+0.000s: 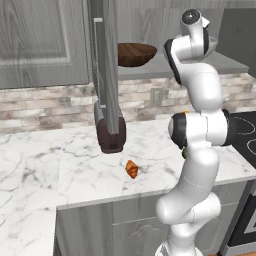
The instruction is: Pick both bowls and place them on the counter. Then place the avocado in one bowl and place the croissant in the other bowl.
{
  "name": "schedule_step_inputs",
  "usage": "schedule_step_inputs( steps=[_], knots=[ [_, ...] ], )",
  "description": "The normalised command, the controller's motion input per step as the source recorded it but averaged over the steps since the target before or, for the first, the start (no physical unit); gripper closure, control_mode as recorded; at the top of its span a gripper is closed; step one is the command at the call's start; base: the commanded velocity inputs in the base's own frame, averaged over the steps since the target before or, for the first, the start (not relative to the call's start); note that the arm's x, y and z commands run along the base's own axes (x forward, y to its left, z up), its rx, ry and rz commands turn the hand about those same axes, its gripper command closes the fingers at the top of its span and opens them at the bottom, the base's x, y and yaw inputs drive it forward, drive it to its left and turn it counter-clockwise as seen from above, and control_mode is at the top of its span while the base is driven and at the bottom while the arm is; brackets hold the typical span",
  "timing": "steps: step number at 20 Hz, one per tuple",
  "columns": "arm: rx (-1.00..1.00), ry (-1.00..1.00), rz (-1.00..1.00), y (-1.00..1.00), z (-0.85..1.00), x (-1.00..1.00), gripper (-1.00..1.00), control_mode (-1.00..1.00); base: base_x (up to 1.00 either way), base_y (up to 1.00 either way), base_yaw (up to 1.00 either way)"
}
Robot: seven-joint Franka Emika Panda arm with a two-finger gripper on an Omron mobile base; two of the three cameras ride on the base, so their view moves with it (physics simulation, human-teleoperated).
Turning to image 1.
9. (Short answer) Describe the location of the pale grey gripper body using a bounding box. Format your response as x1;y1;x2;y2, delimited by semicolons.
207;35;220;54

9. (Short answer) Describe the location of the brown wooden bowl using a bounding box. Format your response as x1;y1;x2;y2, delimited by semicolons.
117;42;158;68

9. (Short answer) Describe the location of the brown croissant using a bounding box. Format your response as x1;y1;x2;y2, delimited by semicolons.
125;159;140;180

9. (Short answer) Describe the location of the dark grey cupboard door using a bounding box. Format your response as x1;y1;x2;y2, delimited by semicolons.
217;7;256;78

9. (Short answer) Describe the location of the grey cupboard shelf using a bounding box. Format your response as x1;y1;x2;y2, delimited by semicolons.
117;50;250;81

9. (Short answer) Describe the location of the black hob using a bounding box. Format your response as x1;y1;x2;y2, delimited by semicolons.
229;110;256;170

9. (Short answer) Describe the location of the grey open cupboard door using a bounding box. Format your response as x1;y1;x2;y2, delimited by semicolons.
87;0;121;135

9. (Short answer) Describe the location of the dark brown toaster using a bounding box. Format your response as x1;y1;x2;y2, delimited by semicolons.
93;99;127;154

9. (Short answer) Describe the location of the grey panelled cupboard door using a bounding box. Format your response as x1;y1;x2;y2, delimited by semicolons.
0;0;92;90

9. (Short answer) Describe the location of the grey drawer front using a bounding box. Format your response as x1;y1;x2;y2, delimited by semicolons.
111;181;247;225

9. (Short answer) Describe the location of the black oven door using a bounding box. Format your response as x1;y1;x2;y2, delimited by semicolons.
227;193;256;248

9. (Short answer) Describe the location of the grey base cupboard door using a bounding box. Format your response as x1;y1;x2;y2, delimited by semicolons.
111;202;240;256

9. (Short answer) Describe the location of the grey base cupboard side panel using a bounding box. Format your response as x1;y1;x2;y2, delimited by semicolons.
55;201;114;256

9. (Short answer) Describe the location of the grey wall outlet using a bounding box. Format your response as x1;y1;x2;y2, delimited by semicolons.
150;87;165;107

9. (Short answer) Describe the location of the silver cupboard door handle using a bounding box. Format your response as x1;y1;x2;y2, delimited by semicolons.
93;17;107;110

